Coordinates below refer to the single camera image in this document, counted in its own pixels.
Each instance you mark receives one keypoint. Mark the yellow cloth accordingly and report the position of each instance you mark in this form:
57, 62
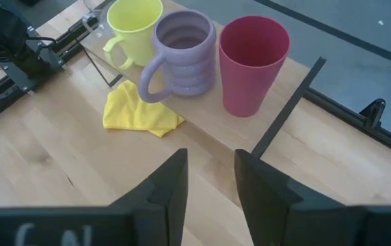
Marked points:
130, 109

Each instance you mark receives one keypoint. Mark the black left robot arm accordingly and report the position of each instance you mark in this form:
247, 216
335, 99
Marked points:
4, 37

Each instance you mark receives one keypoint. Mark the purple ribbed mug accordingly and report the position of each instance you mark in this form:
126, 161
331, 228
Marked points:
188, 68

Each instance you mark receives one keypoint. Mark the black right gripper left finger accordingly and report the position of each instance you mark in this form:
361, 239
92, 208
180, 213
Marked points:
161, 212

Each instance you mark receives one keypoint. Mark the red plastic cup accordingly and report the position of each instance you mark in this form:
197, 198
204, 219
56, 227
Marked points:
246, 85

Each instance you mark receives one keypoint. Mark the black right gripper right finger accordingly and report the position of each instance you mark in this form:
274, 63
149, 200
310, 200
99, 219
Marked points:
270, 212

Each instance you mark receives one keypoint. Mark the wooden shelf with black legs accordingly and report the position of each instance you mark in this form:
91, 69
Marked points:
209, 116

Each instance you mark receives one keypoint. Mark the yellow-green mug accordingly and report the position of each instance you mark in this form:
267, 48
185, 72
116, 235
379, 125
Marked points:
134, 34

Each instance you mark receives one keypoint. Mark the black frame clamp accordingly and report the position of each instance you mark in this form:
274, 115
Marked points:
375, 109

